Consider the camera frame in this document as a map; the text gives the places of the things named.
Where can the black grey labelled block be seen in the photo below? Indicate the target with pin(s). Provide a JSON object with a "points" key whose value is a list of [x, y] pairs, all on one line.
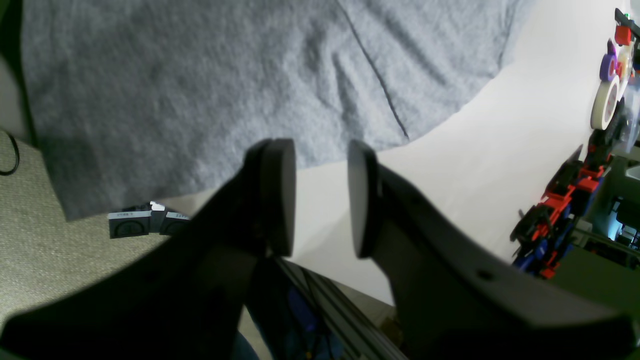
{"points": [[148, 218]]}

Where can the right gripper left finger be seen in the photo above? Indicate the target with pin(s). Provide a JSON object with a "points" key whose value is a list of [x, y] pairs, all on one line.
{"points": [[183, 300]]}

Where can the cream tape roll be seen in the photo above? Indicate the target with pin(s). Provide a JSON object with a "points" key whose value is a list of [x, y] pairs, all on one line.
{"points": [[605, 103]]}

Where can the purple tape roll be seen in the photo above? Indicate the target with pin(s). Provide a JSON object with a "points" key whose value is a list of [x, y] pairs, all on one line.
{"points": [[609, 62]]}

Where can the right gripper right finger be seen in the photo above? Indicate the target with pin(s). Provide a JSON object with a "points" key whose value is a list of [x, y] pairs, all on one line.
{"points": [[457, 301]]}

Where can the red blue black parts pile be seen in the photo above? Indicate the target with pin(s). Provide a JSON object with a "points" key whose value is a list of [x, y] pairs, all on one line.
{"points": [[544, 232]]}

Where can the grey T-shirt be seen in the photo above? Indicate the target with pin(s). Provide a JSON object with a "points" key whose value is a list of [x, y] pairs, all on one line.
{"points": [[139, 100]]}

